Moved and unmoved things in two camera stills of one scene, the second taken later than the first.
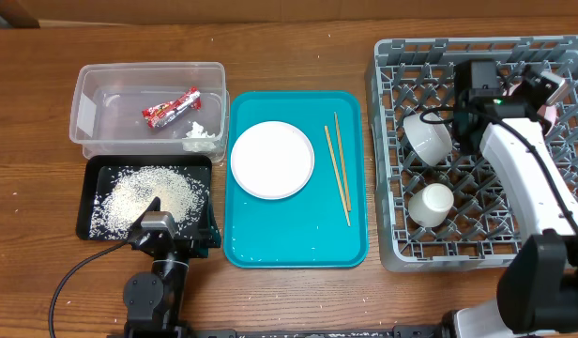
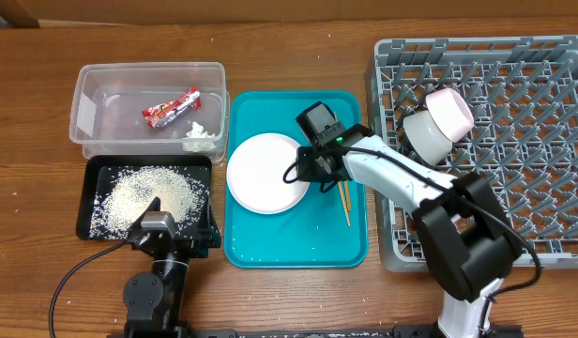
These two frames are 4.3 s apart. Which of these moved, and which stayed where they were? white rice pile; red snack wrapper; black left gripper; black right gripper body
Moved: black right gripper body
Stayed: white rice pile; red snack wrapper; black left gripper
